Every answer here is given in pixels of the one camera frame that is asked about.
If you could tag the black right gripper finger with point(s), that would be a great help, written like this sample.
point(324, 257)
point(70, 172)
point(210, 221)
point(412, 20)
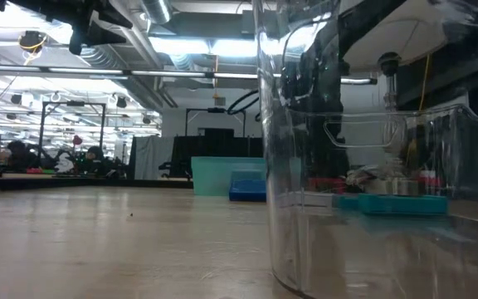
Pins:
point(318, 116)

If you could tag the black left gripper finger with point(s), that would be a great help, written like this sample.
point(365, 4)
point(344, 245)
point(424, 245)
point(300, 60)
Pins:
point(76, 39)
point(106, 35)

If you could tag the blue digital clock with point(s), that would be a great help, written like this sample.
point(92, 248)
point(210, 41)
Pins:
point(247, 191)

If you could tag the clear plastic bin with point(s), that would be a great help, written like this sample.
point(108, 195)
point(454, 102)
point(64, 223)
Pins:
point(388, 249)

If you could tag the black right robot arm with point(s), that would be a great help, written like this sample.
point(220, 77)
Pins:
point(450, 62)

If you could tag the horizontal light bar beam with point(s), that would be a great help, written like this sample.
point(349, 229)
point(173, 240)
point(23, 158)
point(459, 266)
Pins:
point(98, 71)

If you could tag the metal cans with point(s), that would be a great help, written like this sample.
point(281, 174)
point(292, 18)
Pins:
point(388, 185)

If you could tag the red round object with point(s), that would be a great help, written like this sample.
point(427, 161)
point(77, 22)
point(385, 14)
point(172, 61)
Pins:
point(77, 140)

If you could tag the black partition panel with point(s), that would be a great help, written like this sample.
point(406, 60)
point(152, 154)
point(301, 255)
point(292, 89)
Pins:
point(214, 145)

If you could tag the teal translucent plastic bin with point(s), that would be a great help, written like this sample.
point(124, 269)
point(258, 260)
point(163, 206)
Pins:
point(214, 176)

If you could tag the person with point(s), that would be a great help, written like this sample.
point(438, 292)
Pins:
point(19, 155)
point(96, 160)

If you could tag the grey partition panel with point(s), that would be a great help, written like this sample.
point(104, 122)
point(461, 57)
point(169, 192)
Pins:
point(152, 158)

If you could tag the black gantry frame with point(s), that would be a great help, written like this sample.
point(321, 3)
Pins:
point(214, 110)
point(73, 104)

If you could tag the black table edge rail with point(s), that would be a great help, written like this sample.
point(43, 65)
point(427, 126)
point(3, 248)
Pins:
point(98, 182)

